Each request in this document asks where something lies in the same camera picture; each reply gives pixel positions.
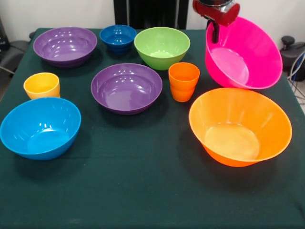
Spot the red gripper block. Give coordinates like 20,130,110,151
192,0,241,44

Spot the pink plastic bowl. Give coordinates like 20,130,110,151
205,16,284,90

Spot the orange plastic bowl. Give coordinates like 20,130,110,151
189,87,293,167

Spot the green plastic bowl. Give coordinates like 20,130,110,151
133,26,191,71

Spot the orange plastic cup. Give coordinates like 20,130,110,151
168,62,201,103

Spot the small dark blue bowl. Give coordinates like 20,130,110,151
99,24,137,54

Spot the purple plastic bowl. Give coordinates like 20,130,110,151
32,26,98,69
91,63,163,116

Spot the dark green table cloth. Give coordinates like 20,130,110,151
0,28,305,229

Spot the yellow plastic cup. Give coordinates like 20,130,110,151
23,72,61,100

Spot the light blue plastic bowl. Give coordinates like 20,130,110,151
0,97,82,161

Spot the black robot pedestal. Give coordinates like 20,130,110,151
113,0,189,30

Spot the tangle of floor cables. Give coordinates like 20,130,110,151
287,51,305,105

